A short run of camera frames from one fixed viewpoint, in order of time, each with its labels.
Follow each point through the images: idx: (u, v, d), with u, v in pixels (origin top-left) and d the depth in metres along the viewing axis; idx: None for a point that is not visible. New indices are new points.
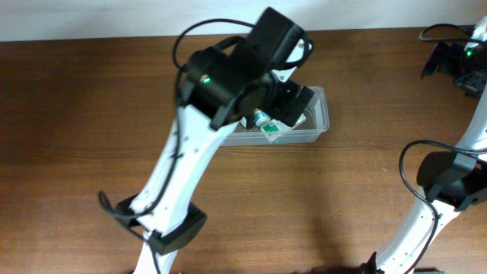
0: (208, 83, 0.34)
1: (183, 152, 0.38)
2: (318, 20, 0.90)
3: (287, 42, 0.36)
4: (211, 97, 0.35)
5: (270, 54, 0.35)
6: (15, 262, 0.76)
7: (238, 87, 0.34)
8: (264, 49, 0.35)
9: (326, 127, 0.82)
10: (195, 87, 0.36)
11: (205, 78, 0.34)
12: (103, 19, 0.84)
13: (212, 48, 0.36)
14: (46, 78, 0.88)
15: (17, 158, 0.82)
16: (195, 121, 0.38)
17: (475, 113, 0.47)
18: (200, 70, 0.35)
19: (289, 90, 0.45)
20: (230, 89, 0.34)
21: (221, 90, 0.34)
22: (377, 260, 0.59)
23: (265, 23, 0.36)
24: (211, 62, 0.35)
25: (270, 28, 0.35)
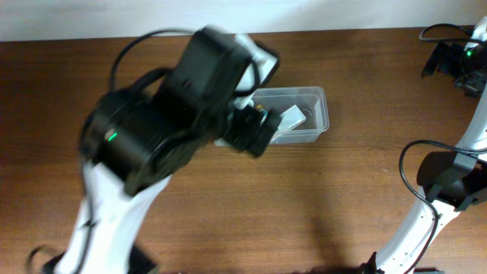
0: (116, 141, 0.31)
1: (97, 221, 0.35)
2: (318, 20, 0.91)
3: (223, 75, 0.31)
4: (122, 157, 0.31)
5: (202, 90, 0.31)
6: (14, 262, 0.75)
7: (156, 141, 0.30)
8: (198, 85, 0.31)
9: (326, 127, 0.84)
10: (101, 147, 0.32)
11: (112, 132, 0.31)
12: (112, 20, 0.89)
13: (131, 94, 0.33)
14: (52, 77, 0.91)
15: (20, 157, 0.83)
16: (108, 183, 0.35)
17: (476, 113, 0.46)
18: (106, 127, 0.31)
19: (250, 116, 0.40)
20: (144, 144, 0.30)
21: (132, 145, 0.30)
22: (377, 261, 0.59)
23: (198, 53, 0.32)
24: (123, 115, 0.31)
25: (202, 59, 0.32)
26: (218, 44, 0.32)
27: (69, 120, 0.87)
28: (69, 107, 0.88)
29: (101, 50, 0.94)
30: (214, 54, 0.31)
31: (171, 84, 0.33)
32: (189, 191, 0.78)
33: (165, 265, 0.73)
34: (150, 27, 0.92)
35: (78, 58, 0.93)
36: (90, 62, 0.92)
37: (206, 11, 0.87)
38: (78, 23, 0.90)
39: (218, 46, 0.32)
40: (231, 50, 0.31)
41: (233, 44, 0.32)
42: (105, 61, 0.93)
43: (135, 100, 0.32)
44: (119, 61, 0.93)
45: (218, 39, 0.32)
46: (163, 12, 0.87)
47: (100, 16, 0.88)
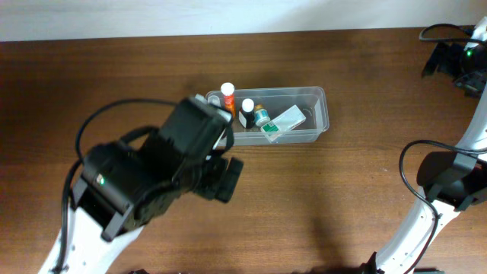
0: (104, 185, 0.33)
1: (67, 264, 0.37)
2: (318, 20, 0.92)
3: (202, 133, 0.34)
4: (108, 200, 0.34)
5: (184, 146, 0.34)
6: (12, 262, 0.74)
7: (139, 189, 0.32)
8: (179, 141, 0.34)
9: (326, 127, 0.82)
10: (90, 187, 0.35)
11: (101, 178, 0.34)
12: (112, 20, 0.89)
13: (118, 143, 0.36)
14: (52, 77, 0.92)
15: (20, 157, 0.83)
16: (82, 232, 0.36)
17: (476, 113, 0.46)
18: (95, 171, 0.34)
19: (217, 166, 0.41)
20: (128, 193, 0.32)
21: (116, 193, 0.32)
22: (377, 260, 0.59)
23: (181, 115, 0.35)
24: (109, 161, 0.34)
25: (184, 121, 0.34)
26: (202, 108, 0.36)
27: (70, 120, 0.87)
28: (70, 106, 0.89)
29: (103, 50, 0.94)
30: (196, 117, 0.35)
31: (154, 138, 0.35)
32: None
33: (166, 265, 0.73)
34: (150, 27, 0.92)
35: (79, 58, 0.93)
36: (92, 63, 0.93)
37: (206, 11, 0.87)
38: (79, 23, 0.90)
39: (201, 110, 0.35)
40: (209, 115, 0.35)
41: (213, 110, 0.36)
42: (105, 62, 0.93)
43: (122, 151, 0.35)
44: (120, 62, 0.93)
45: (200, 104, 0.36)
46: (163, 12, 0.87)
47: (101, 17, 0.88)
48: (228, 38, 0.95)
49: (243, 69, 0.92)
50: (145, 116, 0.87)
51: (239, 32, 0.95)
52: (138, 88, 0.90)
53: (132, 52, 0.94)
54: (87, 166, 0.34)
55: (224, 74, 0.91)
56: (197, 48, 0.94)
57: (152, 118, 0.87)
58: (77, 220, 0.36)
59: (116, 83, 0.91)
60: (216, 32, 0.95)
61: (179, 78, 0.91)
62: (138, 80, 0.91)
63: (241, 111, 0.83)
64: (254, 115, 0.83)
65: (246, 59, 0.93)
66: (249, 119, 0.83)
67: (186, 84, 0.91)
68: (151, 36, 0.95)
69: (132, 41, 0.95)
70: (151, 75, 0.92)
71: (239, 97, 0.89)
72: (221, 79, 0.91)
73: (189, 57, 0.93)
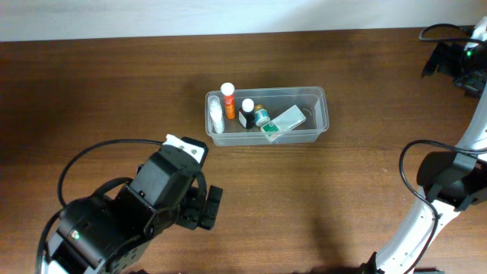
0: (78, 239, 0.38)
1: None
2: (318, 20, 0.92)
3: (168, 187, 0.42)
4: (81, 254, 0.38)
5: (154, 199, 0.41)
6: (11, 262, 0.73)
7: (112, 244, 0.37)
8: (148, 195, 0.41)
9: (326, 127, 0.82)
10: (63, 241, 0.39)
11: (75, 233, 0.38)
12: (112, 20, 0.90)
13: (92, 199, 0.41)
14: (52, 78, 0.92)
15: (20, 157, 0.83)
16: None
17: (475, 113, 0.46)
18: (71, 226, 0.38)
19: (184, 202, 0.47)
20: (102, 248, 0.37)
21: (91, 248, 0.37)
22: (377, 260, 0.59)
23: (151, 170, 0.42)
24: (85, 217, 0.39)
25: (154, 176, 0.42)
26: (165, 164, 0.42)
27: (70, 120, 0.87)
28: (70, 106, 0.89)
29: (102, 51, 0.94)
30: (160, 173, 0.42)
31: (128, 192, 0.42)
32: None
33: (166, 265, 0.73)
34: (150, 27, 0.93)
35: (79, 58, 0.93)
36: (92, 63, 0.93)
37: (206, 11, 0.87)
38: (79, 23, 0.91)
39: (163, 167, 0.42)
40: (173, 172, 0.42)
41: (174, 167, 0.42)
42: (106, 62, 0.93)
43: (97, 208, 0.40)
44: (119, 62, 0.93)
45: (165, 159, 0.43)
46: (163, 12, 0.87)
47: (101, 17, 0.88)
48: (227, 38, 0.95)
49: (243, 69, 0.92)
50: (145, 116, 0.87)
51: (239, 32, 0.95)
52: (137, 88, 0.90)
53: (132, 52, 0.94)
54: (63, 221, 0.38)
55: (224, 74, 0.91)
56: (197, 48, 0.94)
57: (152, 118, 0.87)
58: (50, 272, 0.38)
59: (115, 83, 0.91)
60: (215, 32, 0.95)
61: (179, 79, 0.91)
62: (138, 80, 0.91)
63: (241, 112, 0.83)
64: (254, 115, 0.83)
65: (245, 59, 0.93)
66: (249, 120, 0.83)
67: (186, 84, 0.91)
68: (151, 36, 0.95)
69: (132, 41, 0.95)
70: (150, 76, 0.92)
71: (238, 97, 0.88)
72: (221, 80, 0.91)
73: (189, 57, 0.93)
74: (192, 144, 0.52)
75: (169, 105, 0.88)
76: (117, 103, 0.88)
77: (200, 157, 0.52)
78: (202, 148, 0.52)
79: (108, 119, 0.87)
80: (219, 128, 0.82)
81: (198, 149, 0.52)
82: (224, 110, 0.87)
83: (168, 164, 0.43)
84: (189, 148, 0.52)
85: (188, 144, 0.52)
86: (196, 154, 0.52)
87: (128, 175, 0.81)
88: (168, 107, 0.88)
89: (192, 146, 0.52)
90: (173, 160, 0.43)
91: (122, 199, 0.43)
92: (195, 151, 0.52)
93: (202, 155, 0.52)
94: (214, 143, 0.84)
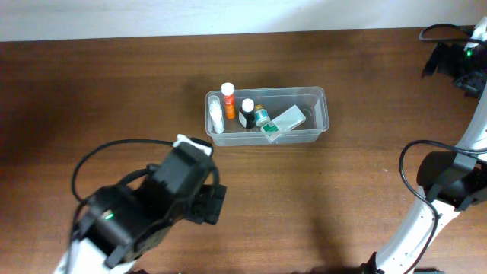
0: (109, 221, 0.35)
1: None
2: (318, 20, 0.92)
3: (192, 178, 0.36)
4: (109, 236, 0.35)
5: (176, 189, 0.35)
6: (11, 262, 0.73)
7: (139, 227, 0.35)
8: (171, 186, 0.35)
9: (326, 128, 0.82)
10: (93, 224, 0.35)
11: (107, 214, 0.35)
12: (112, 20, 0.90)
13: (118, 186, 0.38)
14: (52, 78, 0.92)
15: (21, 157, 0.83)
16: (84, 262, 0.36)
17: (476, 113, 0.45)
18: (101, 208, 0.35)
19: (203, 193, 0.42)
20: (132, 228, 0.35)
21: (122, 229, 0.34)
22: (377, 260, 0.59)
23: (173, 159, 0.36)
24: (114, 200, 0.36)
25: (176, 167, 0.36)
26: (189, 154, 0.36)
27: (70, 119, 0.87)
28: (70, 106, 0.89)
29: (102, 51, 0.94)
30: (185, 163, 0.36)
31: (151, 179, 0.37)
32: None
33: (166, 265, 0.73)
34: (150, 27, 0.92)
35: (79, 59, 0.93)
36: (92, 63, 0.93)
37: (206, 11, 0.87)
38: (79, 23, 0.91)
39: (189, 156, 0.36)
40: (198, 161, 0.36)
41: (198, 156, 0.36)
42: (106, 62, 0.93)
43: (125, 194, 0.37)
44: (120, 62, 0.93)
45: (189, 148, 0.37)
46: (163, 12, 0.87)
47: (101, 17, 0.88)
48: (227, 38, 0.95)
49: (243, 69, 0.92)
50: (146, 116, 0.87)
51: (239, 32, 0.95)
52: (137, 88, 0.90)
53: (132, 52, 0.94)
54: (93, 205, 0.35)
55: (224, 74, 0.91)
56: (197, 49, 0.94)
57: (153, 119, 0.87)
58: (80, 253, 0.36)
59: (116, 83, 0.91)
60: (215, 32, 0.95)
61: (179, 79, 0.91)
62: (138, 80, 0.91)
63: (241, 112, 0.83)
64: (254, 115, 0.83)
65: (246, 60, 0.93)
66: (249, 120, 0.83)
67: (186, 84, 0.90)
68: (151, 36, 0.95)
69: (131, 41, 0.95)
70: (151, 76, 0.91)
71: (238, 97, 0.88)
72: (221, 80, 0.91)
73: (189, 57, 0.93)
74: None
75: (168, 105, 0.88)
76: (118, 103, 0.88)
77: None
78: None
79: (108, 119, 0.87)
80: (219, 128, 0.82)
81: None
82: (224, 110, 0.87)
83: (192, 153, 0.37)
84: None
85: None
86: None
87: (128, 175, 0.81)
88: (168, 107, 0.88)
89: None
90: (195, 150, 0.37)
91: (144, 189, 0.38)
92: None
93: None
94: (214, 143, 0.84)
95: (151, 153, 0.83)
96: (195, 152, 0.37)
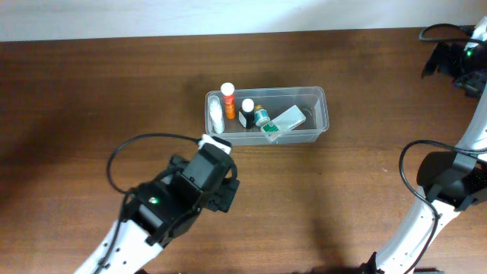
0: (154, 205, 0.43)
1: (108, 263, 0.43)
2: (318, 20, 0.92)
3: (214, 175, 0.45)
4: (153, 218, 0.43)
5: (203, 183, 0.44)
6: (11, 262, 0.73)
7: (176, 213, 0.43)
8: (197, 181, 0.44)
9: (326, 128, 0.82)
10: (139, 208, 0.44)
11: (153, 199, 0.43)
12: (112, 20, 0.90)
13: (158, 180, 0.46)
14: (52, 77, 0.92)
15: (21, 157, 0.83)
16: (131, 238, 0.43)
17: (476, 113, 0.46)
18: (148, 195, 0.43)
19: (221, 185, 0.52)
20: (170, 214, 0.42)
21: (163, 213, 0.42)
22: (377, 261, 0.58)
23: (200, 158, 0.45)
24: (157, 189, 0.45)
25: (202, 165, 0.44)
26: (210, 154, 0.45)
27: (71, 119, 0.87)
28: (70, 106, 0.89)
29: (102, 51, 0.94)
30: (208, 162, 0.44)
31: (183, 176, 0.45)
32: None
33: (166, 265, 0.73)
34: (150, 27, 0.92)
35: (79, 58, 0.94)
36: (93, 63, 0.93)
37: (206, 11, 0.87)
38: (80, 23, 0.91)
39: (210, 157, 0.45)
40: (221, 160, 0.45)
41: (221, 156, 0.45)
42: (106, 62, 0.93)
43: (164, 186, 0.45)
44: (120, 62, 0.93)
45: (211, 150, 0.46)
46: (163, 12, 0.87)
47: (101, 17, 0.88)
48: (227, 38, 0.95)
49: (243, 69, 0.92)
50: (146, 116, 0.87)
51: (239, 32, 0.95)
52: (137, 88, 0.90)
53: (132, 52, 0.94)
54: (141, 191, 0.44)
55: (224, 74, 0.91)
56: (197, 48, 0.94)
57: (153, 118, 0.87)
58: (129, 230, 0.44)
59: (116, 83, 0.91)
60: (215, 32, 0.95)
61: (179, 79, 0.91)
62: (138, 80, 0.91)
63: (241, 111, 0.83)
64: (254, 115, 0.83)
65: (246, 60, 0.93)
66: (249, 120, 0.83)
67: (186, 84, 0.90)
68: (151, 36, 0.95)
69: (132, 41, 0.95)
70: (151, 75, 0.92)
71: (238, 97, 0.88)
72: (221, 80, 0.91)
73: (189, 57, 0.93)
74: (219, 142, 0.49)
75: (169, 105, 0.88)
76: (118, 103, 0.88)
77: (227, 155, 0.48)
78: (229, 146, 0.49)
79: (109, 119, 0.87)
80: (219, 128, 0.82)
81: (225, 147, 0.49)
82: (224, 110, 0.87)
83: (213, 154, 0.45)
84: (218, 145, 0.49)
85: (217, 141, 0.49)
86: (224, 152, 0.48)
87: (128, 175, 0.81)
88: (168, 107, 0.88)
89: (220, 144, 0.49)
90: (216, 151, 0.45)
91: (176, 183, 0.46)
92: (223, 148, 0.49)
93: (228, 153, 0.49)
94: None
95: (151, 153, 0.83)
96: (215, 153, 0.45)
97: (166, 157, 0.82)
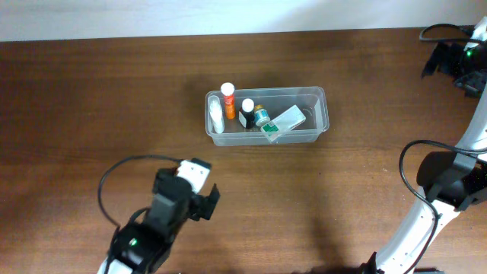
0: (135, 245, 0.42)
1: None
2: (318, 20, 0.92)
3: (179, 210, 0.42)
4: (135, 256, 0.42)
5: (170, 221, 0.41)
6: (11, 262, 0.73)
7: (154, 249, 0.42)
8: (164, 219, 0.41)
9: (326, 128, 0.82)
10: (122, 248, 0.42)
11: (133, 240, 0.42)
12: (112, 20, 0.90)
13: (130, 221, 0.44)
14: (52, 77, 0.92)
15: (21, 157, 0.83)
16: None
17: (476, 113, 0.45)
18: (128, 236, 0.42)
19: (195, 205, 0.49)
20: (151, 249, 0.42)
21: (145, 250, 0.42)
22: (377, 260, 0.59)
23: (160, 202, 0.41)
24: (134, 229, 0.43)
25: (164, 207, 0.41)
26: (171, 190, 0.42)
27: (71, 119, 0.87)
28: (70, 106, 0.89)
29: (102, 51, 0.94)
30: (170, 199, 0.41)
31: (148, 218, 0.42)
32: None
33: (166, 265, 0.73)
34: (150, 27, 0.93)
35: (80, 58, 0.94)
36: (93, 63, 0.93)
37: (206, 11, 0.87)
38: (80, 23, 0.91)
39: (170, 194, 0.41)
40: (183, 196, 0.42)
41: (182, 191, 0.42)
42: (106, 62, 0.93)
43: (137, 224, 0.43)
44: (120, 62, 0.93)
45: (169, 185, 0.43)
46: (163, 12, 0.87)
47: (101, 17, 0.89)
48: (227, 38, 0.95)
49: (243, 69, 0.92)
50: (146, 116, 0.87)
51: (239, 32, 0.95)
52: (137, 88, 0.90)
53: (132, 52, 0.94)
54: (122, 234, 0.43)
55: (224, 74, 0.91)
56: (197, 48, 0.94)
57: (152, 119, 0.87)
58: (117, 268, 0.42)
59: (116, 83, 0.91)
60: (215, 32, 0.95)
61: (179, 79, 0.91)
62: (138, 79, 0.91)
63: (241, 111, 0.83)
64: (254, 115, 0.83)
65: (246, 60, 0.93)
66: (249, 120, 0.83)
67: (186, 84, 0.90)
68: (151, 36, 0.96)
69: (132, 41, 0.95)
70: (151, 75, 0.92)
71: (238, 97, 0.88)
72: (221, 79, 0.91)
73: (189, 57, 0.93)
74: (198, 165, 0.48)
75: (168, 105, 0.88)
76: (118, 103, 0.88)
77: (205, 180, 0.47)
78: (207, 169, 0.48)
79: (109, 119, 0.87)
80: (219, 128, 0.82)
81: (204, 170, 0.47)
82: (224, 110, 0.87)
83: (173, 189, 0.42)
84: (196, 169, 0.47)
85: (195, 164, 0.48)
86: (202, 176, 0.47)
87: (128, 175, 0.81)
88: (168, 107, 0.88)
89: (198, 167, 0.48)
90: (175, 186, 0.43)
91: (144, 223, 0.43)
92: (202, 171, 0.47)
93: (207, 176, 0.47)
94: (214, 143, 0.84)
95: (152, 153, 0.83)
96: (176, 189, 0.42)
97: (166, 157, 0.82)
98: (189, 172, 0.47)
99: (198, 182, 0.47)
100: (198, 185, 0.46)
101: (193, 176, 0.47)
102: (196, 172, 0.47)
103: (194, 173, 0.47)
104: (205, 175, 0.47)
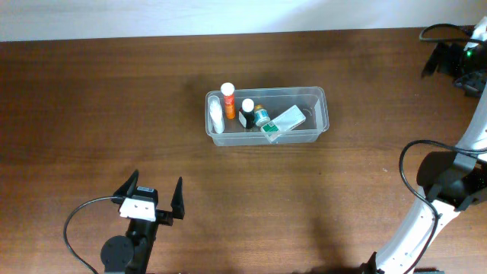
0: None
1: None
2: (317, 20, 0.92)
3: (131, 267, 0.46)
4: None
5: None
6: (12, 262, 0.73)
7: None
8: None
9: (326, 127, 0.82)
10: None
11: None
12: (112, 20, 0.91)
13: None
14: (52, 78, 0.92)
15: (21, 157, 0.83)
16: None
17: (477, 113, 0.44)
18: None
19: (158, 216, 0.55)
20: None
21: None
22: (377, 260, 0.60)
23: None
24: None
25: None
26: (115, 261, 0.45)
27: (70, 120, 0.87)
28: (69, 106, 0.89)
29: (102, 51, 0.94)
30: (118, 269, 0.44)
31: None
32: (189, 190, 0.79)
33: (165, 265, 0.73)
34: (151, 27, 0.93)
35: (80, 58, 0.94)
36: (92, 63, 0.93)
37: (205, 11, 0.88)
38: (79, 23, 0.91)
39: (116, 264, 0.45)
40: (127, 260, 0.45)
41: (122, 256, 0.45)
42: (106, 62, 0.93)
43: None
44: (120, 62, 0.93)
45: (110, 256, 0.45)
46: (163, 12, 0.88)
47: (101, 16, 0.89)
48: (227, 38, 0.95)
49: (243, 69, 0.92)
50: (146, 116, 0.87)
51: (239, 32, 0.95)
52: (137, 87, 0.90)
53: (132, 51, 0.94)
54: None
55: (224, 74, 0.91)
56: (197, 49, 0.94)
57: (152, 119, 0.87)
58: None
59: (116, 82, 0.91)
60: (215, 33, 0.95)
61: (179, 79, 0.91)
62: (137, 79, 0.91)
63: (241, 112, 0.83)
64: (254, 115, 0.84)
65: (246, 60, 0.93)
66: (249, 120, 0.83)
67: (187, 84, 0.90)
68: (151, 36, 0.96)
69: (132, 41, 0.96)
70: (150, 75, 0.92)
71: (238, 97, 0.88)
72: (221, 79, 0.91)
73: (189, 57, 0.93)
74: (142, 202, 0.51)
75: (168, 105, 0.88)
76: (118, 103, 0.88)
77: (154, 211, 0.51)
78: (151, 203, 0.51)
79: (108, 119, 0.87)
80: (219, 128, 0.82)
81: (148, 205, 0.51)
82: (224, 110, 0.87)
83: (117, 257, 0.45)
84: (141, 206, 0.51)
85: (139, 201, 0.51)
86: (149, 210, 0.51)
87: (127, 175, 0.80)
88: (167, 107, 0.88)
89: (142, 203, 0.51)
90: (116, 252, 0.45)
91: None
92: (147, 207, 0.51)
93: (154, 208, 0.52)
94: (214, 143, 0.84)
95: (151, 152, 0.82)
96: (119, 255, 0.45)
97: (166, 157, 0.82)
98: (135, 210, 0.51)
99: (148, 215, 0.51)
100: (148, 216, 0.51)
101: (141, 213, 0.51)
102: (141, 209, 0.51)
103: (141, 211, 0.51)
104: (149, 209, 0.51)
